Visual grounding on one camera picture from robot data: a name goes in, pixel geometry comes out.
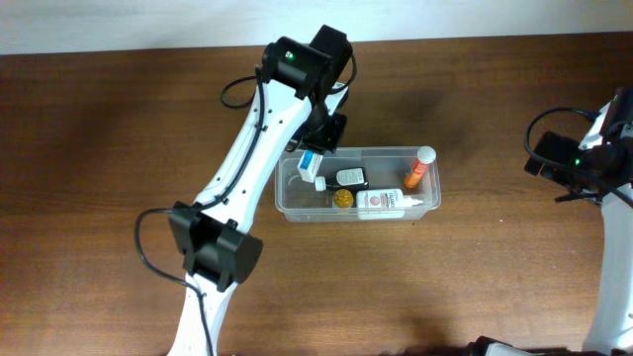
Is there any white Panadol medicine box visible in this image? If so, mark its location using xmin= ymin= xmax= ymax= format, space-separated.
xmin=297 ymin=150 xmax=323 ymax=183

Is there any dark syrup bottle white cap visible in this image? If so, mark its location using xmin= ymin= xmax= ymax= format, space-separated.
xmin=314 ymin=167 xmax=369 ymax=192

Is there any small gold-lidded jar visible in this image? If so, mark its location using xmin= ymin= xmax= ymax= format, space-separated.
xmin=332 ymin=189 xmax=354 ymax=209

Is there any clear white sanitizer bottle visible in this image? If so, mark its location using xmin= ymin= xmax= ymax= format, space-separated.
xmin=355 ymin=188 xmax=423 ymax=221

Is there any orange tube white cap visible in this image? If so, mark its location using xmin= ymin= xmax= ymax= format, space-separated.
xmin=404 ymin=145 xmax=437 ymax=189

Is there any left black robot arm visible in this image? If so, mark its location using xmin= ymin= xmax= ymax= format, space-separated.
xmin=168 ymin=26 xmax=355 ymax=355

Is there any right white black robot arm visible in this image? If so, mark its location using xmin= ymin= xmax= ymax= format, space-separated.
xmin=524 ymin=87 xmax=632 ymax=355

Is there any clear plastic container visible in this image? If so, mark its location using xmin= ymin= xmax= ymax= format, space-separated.
xmin=275 ymin=146 xmax=441 ymax=223

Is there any right black cable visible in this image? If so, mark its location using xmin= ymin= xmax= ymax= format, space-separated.
xmin=523 ymin=106 xmax=633 ymax=209

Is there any black cable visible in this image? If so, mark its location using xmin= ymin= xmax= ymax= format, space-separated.
xmin=523 ymin=106 xmax=633 ymax=209
xmin=134 ymin=51 xmax=358 ymax=356

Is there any left black cable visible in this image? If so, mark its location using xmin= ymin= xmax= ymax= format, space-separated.
xmin=134 ymin=51 xmax=358 ymax=356

